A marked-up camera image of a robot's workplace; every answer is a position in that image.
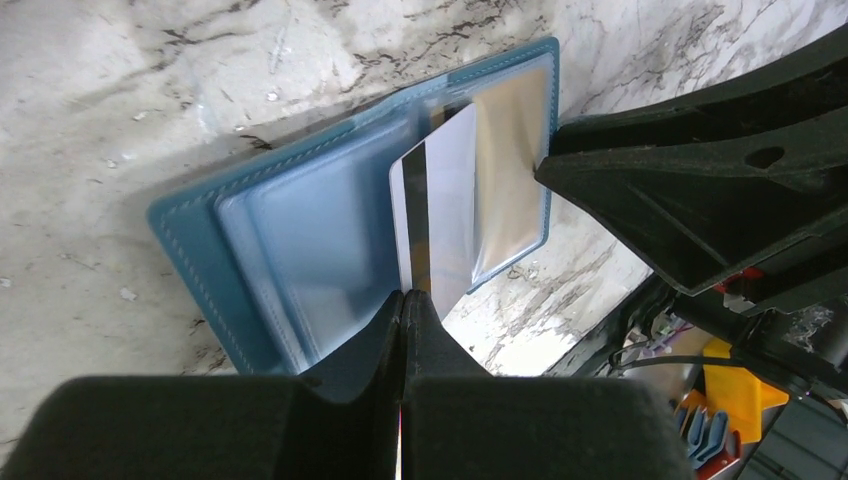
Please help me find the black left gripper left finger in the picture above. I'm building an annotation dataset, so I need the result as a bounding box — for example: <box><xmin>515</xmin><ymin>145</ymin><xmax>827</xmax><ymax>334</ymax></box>
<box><xmin>1</xmin><ymin>291</ymin><xmax>404</xmax><ymax>479</ymax></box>

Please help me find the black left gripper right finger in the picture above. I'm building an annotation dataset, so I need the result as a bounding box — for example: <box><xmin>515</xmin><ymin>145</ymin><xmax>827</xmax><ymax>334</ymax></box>
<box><xmin>401</xmin><ymin>290</ymin><xmax>693</xmax><ymax>479</ymax></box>

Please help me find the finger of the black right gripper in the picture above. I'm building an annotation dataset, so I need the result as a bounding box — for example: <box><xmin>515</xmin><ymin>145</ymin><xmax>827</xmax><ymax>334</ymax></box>
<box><xmin>549</xmin><ymin>26</ymin><xmax>847</xmax><ymax>157</ymax></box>

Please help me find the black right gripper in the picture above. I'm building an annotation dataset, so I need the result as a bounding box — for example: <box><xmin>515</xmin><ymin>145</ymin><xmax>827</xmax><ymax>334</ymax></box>
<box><xmin>536</xmin><ymin>119</ymin><xmax>847</xmax><ymax>400</ymax></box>

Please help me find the blue leather card holder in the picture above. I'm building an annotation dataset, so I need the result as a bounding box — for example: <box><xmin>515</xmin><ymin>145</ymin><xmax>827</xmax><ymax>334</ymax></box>
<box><xmin>147</xmin><ymin>37</ymin><xmax>560</xmax><ymax>375</ymax></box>

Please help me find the gold credit card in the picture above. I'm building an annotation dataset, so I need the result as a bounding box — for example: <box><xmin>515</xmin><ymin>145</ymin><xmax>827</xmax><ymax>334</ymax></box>
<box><xmin>472</xmin><ymin>67</ymin><xmax>550</xmax><ymax>282</ymax></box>

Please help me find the silver magnetic stripe card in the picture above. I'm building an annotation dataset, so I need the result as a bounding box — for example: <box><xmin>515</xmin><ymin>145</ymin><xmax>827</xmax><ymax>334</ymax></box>
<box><xmin>389</xmin><ymin>103</ymin><xmax>477</xmax><ymax>320</ymax></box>

